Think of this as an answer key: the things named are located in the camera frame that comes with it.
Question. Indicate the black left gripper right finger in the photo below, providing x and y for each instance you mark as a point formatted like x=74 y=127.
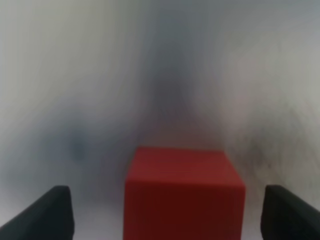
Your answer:
x=285 y=216

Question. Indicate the red block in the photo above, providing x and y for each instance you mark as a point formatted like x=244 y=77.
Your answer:
x=182 y=194

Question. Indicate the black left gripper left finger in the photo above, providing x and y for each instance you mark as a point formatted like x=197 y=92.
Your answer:
x=49 y=218

